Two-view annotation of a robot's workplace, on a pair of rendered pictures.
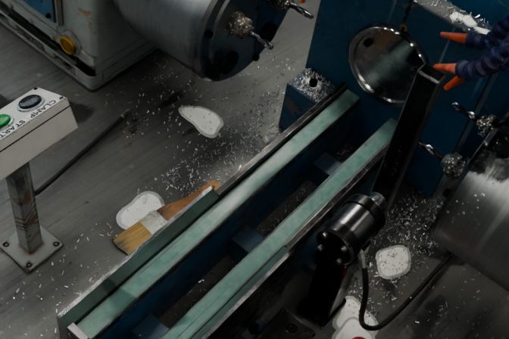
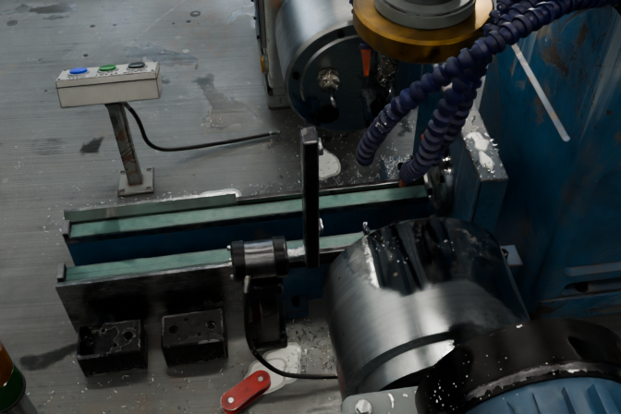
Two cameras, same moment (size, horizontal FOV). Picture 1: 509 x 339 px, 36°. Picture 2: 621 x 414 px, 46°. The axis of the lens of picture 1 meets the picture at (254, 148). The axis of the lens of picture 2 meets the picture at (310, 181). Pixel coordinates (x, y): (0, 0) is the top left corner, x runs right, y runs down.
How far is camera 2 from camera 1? 0.73 m
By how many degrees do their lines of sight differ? 33
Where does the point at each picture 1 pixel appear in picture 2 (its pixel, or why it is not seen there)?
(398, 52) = not seen: hidden behind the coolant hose
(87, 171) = (213, 156)
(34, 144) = (118, 92)
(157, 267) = (152, 221)
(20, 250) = (126, 180)
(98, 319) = (87, 229)
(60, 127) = (143, 91)
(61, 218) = (169, 176)
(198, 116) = (324, 160)
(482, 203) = (336, 286)
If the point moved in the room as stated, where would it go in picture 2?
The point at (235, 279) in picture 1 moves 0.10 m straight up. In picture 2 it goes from (188, 259) to (179, 219)
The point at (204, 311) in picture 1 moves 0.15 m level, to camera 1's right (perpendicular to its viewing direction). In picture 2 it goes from (148, 264) to (200, 326)
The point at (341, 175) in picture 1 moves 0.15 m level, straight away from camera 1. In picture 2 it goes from (343, 240) to (419, 206)
